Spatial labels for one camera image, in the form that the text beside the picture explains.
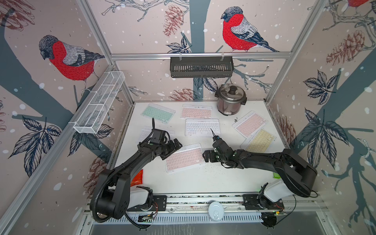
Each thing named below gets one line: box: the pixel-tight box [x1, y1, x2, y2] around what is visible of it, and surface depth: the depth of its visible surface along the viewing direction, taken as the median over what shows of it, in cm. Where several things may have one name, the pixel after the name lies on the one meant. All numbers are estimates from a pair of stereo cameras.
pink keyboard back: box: [180, 104, 212, 119], surface depth 116 cm
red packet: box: [130, 168, 144, 187], surface depth 81 cm
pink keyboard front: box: [164, 142, 207, 174], surface depth 90 cm
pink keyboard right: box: [232, 110, 269, 139], surface depth 109 cm
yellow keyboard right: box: [245, 128, 277, 153], surface depth 98 cm
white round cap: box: [208, 201, 225, 221], surface depth 68 cm
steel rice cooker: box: [214, 83, 248, 117], surface depth 103 cm
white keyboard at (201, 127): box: [185, 118, 221, 137], surface depth 106 cm
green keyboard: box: [140, 102, 176, 125], surface depth 116 cm
